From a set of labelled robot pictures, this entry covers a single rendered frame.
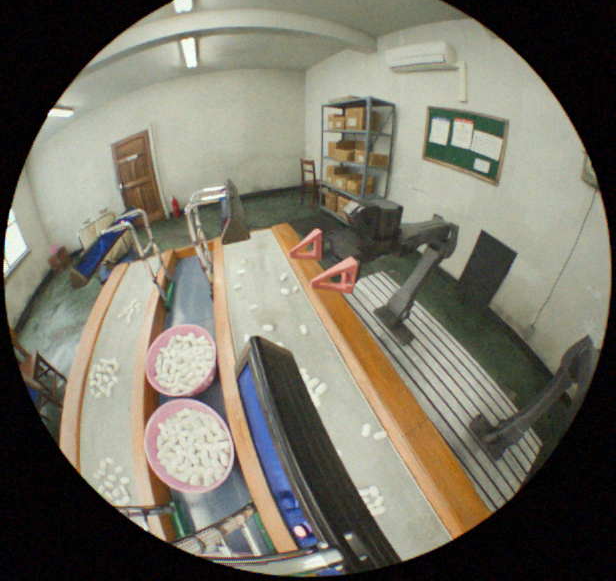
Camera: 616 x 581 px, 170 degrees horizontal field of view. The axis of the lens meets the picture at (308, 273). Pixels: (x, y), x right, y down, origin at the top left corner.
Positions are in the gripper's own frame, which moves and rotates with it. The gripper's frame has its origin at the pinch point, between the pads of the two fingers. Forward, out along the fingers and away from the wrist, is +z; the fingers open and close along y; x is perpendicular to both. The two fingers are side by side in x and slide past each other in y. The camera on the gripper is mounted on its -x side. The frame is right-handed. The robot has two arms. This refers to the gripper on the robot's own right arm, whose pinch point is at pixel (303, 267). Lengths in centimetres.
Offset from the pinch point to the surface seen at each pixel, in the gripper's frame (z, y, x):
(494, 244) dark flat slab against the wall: -194, -8, 41
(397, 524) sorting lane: 3, 56, 33
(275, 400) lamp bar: 12.1, 21.4, -4.1
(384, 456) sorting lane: -3.9, 36.4, 33.3
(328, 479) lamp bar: 11.2, 29.9, -2.0
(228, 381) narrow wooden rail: 23.7, 0.6, 30.5
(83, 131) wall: 296, -431, -159
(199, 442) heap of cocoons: 38, 15, 34
